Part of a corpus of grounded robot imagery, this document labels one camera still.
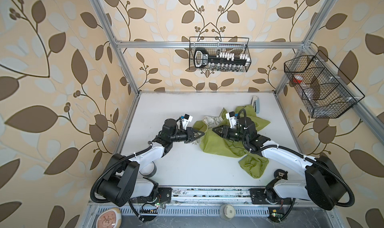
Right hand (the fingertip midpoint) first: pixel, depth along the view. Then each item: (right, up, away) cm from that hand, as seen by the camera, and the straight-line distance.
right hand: (214, 131), depth 79 cm
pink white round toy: (-48, -37, -13) cm, 62 cm away
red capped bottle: (+46, +28, +1) cm, 54 cm away
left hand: (-5, -1, -4) cm, 7 cm away
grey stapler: (+35, +16, +31) cm, 49 cm away
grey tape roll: (-36, -23, +3) cm, 43 cm away
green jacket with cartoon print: (+23, -18, 0) cm, 30 cm away
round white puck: (+3, -30, -18) cm, 36 cm away
